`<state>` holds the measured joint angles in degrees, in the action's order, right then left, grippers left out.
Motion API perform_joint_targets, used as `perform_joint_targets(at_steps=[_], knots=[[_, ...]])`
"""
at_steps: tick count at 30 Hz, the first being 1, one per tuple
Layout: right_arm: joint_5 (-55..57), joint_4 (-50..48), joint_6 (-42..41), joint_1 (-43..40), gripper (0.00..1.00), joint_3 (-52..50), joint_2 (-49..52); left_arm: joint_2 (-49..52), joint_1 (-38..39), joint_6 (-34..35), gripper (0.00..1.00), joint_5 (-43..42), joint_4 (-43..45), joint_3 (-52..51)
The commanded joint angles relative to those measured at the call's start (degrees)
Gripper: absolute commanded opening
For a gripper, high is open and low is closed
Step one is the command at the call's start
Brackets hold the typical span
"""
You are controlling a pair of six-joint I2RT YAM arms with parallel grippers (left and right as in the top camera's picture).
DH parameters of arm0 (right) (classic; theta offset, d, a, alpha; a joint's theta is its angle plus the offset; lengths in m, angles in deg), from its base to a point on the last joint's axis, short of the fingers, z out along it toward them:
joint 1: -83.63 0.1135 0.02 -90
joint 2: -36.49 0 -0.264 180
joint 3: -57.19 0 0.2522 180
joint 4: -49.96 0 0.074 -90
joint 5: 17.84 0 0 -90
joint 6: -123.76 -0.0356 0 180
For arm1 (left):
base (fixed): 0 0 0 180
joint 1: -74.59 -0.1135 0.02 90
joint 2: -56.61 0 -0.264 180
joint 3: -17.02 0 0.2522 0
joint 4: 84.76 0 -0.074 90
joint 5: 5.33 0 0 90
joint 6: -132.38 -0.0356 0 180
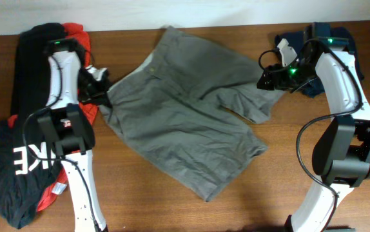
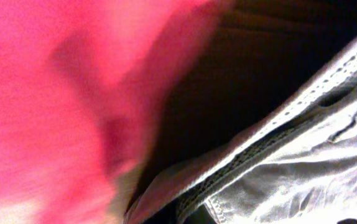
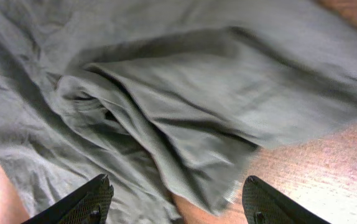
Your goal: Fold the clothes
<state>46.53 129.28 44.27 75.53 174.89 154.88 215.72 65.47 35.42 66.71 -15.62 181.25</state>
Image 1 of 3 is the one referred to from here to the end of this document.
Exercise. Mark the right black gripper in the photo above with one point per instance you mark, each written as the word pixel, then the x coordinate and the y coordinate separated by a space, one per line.
pixel 279 82

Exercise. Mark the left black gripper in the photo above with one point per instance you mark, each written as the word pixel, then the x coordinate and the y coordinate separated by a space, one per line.
pixel 100 95

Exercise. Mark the grey shorts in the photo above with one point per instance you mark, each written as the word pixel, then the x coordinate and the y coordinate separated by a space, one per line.
pixel 187 110

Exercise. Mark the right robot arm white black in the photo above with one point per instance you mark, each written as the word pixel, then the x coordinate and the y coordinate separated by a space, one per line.
pixel 341 157

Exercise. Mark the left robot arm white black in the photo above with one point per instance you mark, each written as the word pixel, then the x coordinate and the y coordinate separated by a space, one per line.
pixel 66 128

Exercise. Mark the folded navy blue garment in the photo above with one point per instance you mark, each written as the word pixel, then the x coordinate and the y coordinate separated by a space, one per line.
pixel 296 40

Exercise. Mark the red t-shirt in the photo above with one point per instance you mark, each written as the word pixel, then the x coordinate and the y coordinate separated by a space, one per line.
pixel 78 42

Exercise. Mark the black t-shirt white lettering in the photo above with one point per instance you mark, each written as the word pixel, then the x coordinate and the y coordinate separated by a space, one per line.
pixel 24 172

